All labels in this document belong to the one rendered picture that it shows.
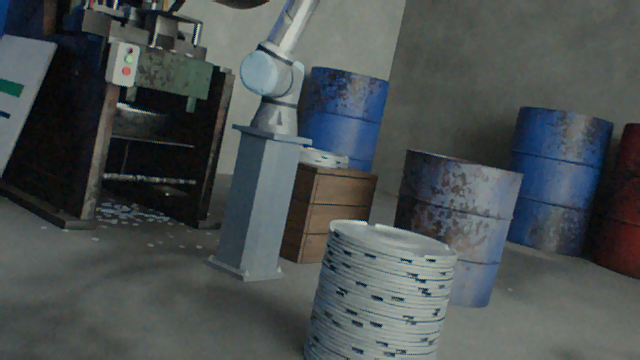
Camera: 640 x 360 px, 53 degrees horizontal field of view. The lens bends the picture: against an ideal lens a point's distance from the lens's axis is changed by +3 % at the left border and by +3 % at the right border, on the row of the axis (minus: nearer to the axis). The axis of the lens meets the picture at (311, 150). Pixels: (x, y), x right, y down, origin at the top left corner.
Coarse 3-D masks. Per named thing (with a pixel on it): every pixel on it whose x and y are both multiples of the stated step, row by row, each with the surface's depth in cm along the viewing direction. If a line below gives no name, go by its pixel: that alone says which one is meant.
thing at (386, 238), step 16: (336, 224) 146; (352, 224) 151; (368, 240) 134; (384, 240) 136; (400, 240) 139; (416, 240) 148; (432, 240) 151; (416, 256) 128; (432, 256) 129; (448, 256) 132
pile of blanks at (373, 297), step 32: (352, 256) 131; (384, 256) 128; (320, 288) 139; (352, 288) 132; (384, 288) 128; (416, 288) 129; (448, 288) 135; (320, 320) 136; (352, 320) 132; (384, 320) 129; (416, 320) 131; (320, 352) 134; (352, 352) 130; (384, 352) 130; (416, 352) 131
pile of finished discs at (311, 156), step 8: (304, 152) 235; (312, 152) 242; (320, 152) 246; (328, 152) 261; (304, 160) 235; (312, 160) 234; (320, 160) 235; (328, 160) 246; (336, 160) 237; (344, 160) 253; (336, 168) 238; (344, 168) 242
